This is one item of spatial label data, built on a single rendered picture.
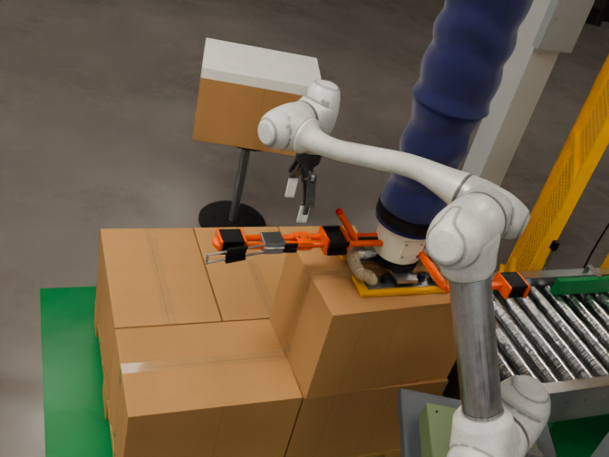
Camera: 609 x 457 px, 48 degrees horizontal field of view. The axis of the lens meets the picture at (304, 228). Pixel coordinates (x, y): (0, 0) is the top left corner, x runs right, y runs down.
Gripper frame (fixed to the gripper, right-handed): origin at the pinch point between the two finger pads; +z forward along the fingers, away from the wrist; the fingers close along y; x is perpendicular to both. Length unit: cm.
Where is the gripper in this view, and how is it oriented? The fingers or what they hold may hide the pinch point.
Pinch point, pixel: (295, 206)
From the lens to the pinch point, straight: 213.3
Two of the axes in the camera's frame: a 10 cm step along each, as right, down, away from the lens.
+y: -2.9, -6.0, 7.5
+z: -2.1, 8.0, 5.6
